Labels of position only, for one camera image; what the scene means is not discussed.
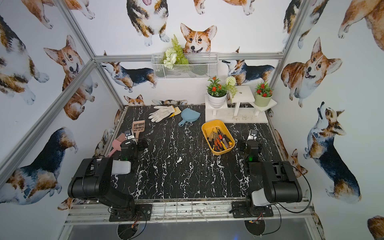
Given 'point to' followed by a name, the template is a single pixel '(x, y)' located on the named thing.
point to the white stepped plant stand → (237, 106)
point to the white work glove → (163, 111)
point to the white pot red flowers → (216, 93)
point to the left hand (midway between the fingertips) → (136, 135)
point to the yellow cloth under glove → (177, 111)
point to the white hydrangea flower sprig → (230, 82)
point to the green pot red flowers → (263, 97)
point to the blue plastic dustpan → (188, 115)
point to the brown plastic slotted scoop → (138, 126)
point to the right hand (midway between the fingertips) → (248, 136)
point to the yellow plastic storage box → (218, 136)
